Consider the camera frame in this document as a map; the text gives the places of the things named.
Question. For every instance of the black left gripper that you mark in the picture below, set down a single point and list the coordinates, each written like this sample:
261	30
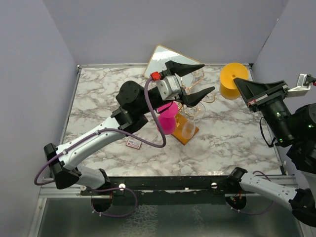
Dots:
180	69

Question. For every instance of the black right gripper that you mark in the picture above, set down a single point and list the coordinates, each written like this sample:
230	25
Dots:
254	91

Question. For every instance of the yellow plastic goblet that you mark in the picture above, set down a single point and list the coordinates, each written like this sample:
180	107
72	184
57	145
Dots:
231	71

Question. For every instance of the pink plastic goblet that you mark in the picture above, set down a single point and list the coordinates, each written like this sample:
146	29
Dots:
166	117

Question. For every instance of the small clear stemmed glass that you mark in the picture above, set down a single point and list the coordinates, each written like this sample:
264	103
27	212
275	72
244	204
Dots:
193	115

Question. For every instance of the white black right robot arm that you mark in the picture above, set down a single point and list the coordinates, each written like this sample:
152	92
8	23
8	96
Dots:
296	131

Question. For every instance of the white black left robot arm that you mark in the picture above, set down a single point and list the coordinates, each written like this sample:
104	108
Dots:
135	101

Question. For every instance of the hanging clear glass on rack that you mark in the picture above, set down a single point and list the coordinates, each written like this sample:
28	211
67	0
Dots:
197	75

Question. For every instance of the wooden rack base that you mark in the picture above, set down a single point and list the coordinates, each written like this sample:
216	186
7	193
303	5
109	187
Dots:
180	121

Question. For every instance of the gold framed whiteboard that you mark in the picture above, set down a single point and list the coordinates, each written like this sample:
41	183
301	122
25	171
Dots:
161	55

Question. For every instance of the small red white box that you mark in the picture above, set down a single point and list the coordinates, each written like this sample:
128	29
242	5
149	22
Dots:
133	144

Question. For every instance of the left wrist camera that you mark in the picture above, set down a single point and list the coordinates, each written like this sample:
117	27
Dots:
168	87

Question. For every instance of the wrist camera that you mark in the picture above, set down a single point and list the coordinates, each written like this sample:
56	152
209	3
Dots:
304	84
168	87

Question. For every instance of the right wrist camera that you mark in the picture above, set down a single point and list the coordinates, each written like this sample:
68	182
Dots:
304	84

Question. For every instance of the black mounting rail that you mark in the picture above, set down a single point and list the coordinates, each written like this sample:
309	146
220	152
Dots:
167	190

